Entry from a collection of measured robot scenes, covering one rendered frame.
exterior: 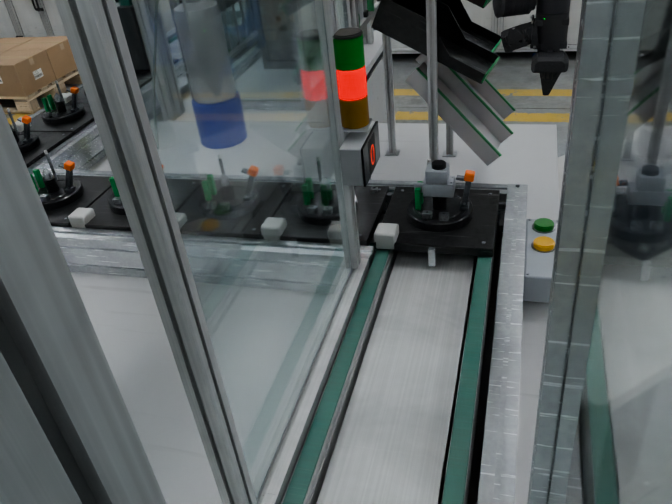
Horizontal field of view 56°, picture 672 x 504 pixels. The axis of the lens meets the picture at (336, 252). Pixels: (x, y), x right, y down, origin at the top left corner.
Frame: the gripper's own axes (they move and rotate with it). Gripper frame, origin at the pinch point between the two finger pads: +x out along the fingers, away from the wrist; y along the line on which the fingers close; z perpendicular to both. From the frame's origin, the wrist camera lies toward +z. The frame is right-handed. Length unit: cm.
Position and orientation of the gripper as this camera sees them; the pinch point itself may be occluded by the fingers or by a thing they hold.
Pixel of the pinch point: (547, 77)
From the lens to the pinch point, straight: 130.3
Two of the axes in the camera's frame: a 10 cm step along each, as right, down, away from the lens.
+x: 1.0, 8.3, 5.5
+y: -2.6, 5.6, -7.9
